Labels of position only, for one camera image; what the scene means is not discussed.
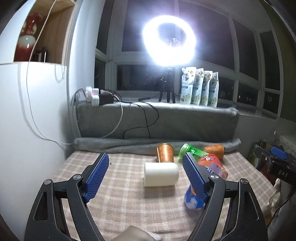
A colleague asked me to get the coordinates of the copper cup lying at right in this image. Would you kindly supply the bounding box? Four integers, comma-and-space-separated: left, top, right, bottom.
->
203, 144, 224, 160

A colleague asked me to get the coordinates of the white plastic cup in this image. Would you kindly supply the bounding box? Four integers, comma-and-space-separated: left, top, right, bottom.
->
144, 162, 179, 187

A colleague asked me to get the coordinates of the copper cup near white cup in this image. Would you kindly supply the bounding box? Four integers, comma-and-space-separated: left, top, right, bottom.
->
156, 143, 174, 163

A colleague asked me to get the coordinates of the left gloved hand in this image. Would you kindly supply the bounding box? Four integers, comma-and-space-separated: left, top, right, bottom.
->
112, 225, 163, 241

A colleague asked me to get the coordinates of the blue orange drink bottle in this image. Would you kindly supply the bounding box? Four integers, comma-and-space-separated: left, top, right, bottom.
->
184, 185, 205, 209

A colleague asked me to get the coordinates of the green plastic bottle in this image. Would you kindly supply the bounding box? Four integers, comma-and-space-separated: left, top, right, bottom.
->
178, 143, 208, 163

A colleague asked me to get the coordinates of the white lace tablecloth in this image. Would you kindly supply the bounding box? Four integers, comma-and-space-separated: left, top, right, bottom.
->
279, 133, 296, 156

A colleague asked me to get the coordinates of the grey sofa backrest cushion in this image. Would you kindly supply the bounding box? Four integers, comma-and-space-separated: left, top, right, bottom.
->
76, 101, 239, 143

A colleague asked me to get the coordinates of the white power strip with chargers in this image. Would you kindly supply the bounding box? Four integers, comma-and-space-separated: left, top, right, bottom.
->
84, 86, 114, 106

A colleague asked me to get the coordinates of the black tripod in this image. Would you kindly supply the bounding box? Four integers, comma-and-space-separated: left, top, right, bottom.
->
159, 67, 176, 103

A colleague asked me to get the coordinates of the red white ceramic vase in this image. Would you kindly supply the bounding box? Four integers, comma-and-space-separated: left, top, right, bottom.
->
14, 13, 43, 62

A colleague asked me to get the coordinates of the white cable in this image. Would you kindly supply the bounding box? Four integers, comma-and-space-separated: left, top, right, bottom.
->
25, 0, 125, 146

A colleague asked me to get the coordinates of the black cable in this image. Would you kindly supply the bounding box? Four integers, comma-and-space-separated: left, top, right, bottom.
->
74, 87, 160, 140

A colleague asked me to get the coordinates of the bright ring light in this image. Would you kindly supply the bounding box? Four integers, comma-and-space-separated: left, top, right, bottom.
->
142, 15, 197, 67

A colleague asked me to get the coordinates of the wooden wall shelf niche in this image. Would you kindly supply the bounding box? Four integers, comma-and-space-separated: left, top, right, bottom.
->
28, 0, 76, 65

